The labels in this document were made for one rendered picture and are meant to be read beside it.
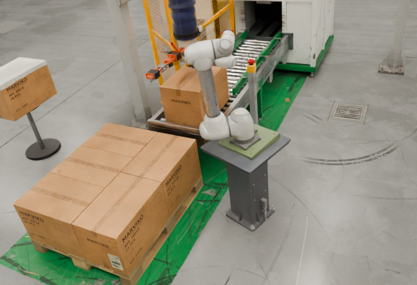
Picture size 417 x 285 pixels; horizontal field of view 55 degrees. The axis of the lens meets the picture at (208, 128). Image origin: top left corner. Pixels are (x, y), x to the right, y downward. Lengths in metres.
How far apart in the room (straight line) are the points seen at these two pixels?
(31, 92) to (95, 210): 1.85
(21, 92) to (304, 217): 2.99
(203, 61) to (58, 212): 1.55
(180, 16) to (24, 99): 1.92
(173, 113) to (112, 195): 1.00
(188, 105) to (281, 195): 1.16
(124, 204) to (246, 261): 1.02
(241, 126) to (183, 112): 0.87
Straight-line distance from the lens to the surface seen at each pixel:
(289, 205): 3.61
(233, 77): 4.48
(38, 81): 4.56
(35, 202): 3.38
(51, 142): 5.05
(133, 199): 3.07
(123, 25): 4.41
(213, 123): 2.84
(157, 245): 3.41
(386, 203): 3.75
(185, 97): 3.51
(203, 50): 2.60
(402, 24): 5.68
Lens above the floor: 2.55
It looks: 33 degrees down
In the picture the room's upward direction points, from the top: 7 degrees counter-clockwise
